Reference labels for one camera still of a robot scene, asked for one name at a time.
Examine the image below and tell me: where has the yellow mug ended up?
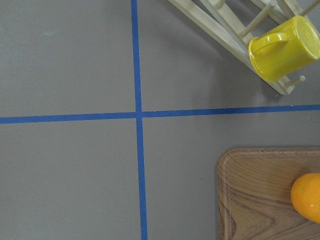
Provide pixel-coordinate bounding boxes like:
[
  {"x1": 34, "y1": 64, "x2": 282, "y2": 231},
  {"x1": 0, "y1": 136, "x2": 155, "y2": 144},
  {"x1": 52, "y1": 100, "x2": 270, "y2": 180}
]
[{"x1": 248, "y1": 15, "x2": 320, "y2": 83}]

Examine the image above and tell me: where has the wooden cup drying rack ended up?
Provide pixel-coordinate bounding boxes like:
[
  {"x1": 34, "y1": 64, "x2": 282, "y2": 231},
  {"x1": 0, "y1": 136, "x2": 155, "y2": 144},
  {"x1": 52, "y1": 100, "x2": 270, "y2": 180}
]
[{"x1": 171, "y1": 0, "x2": 320, "y2": 95}]

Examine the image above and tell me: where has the brown wooden tray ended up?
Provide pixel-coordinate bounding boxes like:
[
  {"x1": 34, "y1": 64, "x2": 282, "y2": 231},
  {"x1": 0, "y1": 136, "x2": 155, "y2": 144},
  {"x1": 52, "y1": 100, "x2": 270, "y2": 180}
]
[{"x1": 217, "y1": 147, "x2": 320, "y2": 240}]

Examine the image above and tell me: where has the orange fruit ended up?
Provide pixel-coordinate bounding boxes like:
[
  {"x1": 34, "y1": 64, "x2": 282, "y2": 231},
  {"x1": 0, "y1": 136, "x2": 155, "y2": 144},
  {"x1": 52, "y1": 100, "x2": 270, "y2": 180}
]
[{"x1": 290, "y1": 173, "x2": 320, "y2": 224}]

